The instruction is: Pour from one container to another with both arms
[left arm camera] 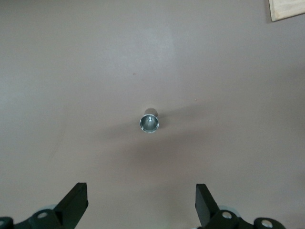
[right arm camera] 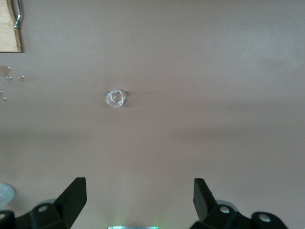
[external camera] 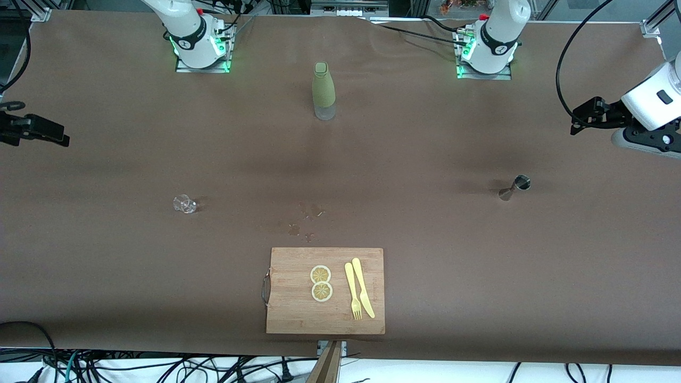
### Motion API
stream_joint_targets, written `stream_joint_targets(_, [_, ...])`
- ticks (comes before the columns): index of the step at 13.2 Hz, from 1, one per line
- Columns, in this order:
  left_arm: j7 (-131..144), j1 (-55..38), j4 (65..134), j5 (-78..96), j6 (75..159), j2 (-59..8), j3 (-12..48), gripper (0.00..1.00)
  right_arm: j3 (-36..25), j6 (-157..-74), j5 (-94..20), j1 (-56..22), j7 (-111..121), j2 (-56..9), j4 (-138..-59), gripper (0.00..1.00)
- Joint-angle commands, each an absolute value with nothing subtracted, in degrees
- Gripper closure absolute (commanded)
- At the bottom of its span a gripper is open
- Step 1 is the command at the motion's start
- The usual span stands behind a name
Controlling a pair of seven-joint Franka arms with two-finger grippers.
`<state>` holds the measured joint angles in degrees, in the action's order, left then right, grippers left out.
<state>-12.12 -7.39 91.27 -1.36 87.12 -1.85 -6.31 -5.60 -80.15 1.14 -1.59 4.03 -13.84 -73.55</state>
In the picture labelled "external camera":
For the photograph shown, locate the black looped cable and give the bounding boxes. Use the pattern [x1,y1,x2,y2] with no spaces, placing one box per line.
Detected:
[0,321,56,373]

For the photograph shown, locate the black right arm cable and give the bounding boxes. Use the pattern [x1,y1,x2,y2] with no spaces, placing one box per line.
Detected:
[0,24,31,94]

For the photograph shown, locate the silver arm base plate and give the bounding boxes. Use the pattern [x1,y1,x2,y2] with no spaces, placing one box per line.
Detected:
[176,52,230,73]
[456,61,512,80]

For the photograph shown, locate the spilled water drops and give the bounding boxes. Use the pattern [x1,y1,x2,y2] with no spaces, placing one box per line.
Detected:
[287,202,326,243]

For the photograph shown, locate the yellow plastic knife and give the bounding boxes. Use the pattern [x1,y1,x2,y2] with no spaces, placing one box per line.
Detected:
[352,257,376,319]

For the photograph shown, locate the wooden cutting board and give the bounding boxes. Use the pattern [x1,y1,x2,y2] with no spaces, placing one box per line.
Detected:
[265,247,386,335]

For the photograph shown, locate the brown table cover sheet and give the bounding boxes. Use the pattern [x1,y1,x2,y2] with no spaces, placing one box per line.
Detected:
[0,10,681,367]

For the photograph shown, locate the steel double jigger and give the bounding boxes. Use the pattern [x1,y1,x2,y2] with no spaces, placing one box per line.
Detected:
[498,174,531,202]

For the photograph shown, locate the grey power strip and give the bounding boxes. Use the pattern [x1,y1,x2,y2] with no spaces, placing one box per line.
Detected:
[310,0,390,16]

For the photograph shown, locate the green sleeved glass bottle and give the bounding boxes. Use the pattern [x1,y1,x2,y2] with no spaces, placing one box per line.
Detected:
[312,62,337,121]

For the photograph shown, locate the black cable on table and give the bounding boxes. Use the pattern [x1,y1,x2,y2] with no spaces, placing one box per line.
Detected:
[367,15,472,46]

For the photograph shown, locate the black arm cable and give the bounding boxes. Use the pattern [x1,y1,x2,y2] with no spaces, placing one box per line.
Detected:
[0,24,31,94]
[555,0,616,126]

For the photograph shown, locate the brown wooden post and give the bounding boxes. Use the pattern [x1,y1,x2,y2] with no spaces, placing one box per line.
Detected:
[308,342,342,383]

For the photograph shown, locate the yellow plastic fork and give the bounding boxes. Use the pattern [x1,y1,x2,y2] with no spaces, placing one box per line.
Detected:
[344,262,363,321]

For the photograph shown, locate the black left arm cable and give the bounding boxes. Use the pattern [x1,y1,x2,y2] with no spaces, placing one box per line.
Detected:
[555,0,616,126]

